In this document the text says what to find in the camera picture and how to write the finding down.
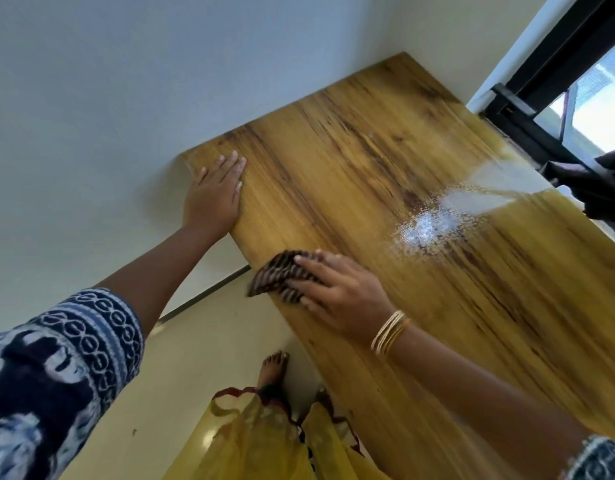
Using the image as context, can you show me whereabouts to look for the person's left hand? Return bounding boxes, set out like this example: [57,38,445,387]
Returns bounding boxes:
[181,150,248,241]

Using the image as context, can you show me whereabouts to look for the person's right hand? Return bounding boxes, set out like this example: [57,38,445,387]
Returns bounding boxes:
[285,249,396,345]

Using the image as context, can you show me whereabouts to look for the striped brown cloth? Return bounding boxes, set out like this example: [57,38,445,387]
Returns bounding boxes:
[246,250,328,305]

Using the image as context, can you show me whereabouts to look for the person's left forearm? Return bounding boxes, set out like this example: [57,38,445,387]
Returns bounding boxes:
[95,224,231,341]

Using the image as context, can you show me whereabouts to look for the person's right forearm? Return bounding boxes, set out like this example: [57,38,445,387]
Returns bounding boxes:
[387,324,596,465]

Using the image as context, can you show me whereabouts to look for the person's left foot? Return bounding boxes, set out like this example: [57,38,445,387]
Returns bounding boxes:
[255,350,290,395]

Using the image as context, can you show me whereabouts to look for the gold bangles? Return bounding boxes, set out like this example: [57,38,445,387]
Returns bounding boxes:
[370,309,412,358]

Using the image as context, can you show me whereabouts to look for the yellow dress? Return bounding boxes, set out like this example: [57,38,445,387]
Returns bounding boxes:
[162,386,388,480]

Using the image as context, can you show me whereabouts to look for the navy patterned left sleeve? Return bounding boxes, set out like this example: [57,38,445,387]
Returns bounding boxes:
[0,288,146,480]

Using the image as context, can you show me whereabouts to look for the navy patterned sleeve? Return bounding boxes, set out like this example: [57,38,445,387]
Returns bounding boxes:
[562,434,615,480]
[0,288,146,480]

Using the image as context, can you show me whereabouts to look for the brown leaf-patterned curtain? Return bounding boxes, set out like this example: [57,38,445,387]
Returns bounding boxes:
[540,147,615,223]

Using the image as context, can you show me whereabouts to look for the navy patterned right sleeve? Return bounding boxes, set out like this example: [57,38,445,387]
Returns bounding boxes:
[562,434,615,480]

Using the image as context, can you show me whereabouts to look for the black window frame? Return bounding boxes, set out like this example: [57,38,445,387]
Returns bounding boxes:
[480,0,615,175]

